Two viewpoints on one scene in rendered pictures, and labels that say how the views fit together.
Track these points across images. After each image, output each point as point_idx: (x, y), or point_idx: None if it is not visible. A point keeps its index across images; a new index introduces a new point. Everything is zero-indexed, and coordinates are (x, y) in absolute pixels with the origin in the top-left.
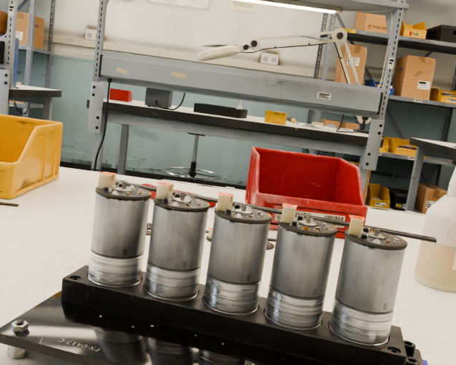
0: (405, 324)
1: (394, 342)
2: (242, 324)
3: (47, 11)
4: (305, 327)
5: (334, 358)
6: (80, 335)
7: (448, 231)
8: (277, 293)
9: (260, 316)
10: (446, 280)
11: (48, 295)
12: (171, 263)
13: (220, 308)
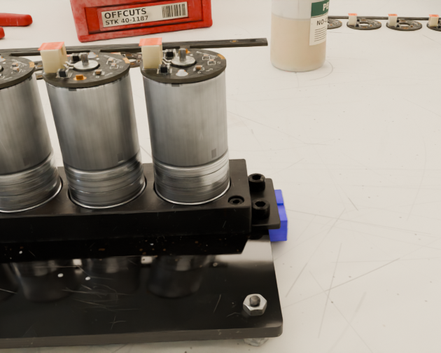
0: (262, 132)
1: (236, 188)
2: (38, 220)
3: None
4: (122, 202)
5: (166, 229)
6: None
7: (298, 1)
8: (72, 171)
9: (63, 202)
10: (304, 59)
11: None
12: None
13: (5, 208)
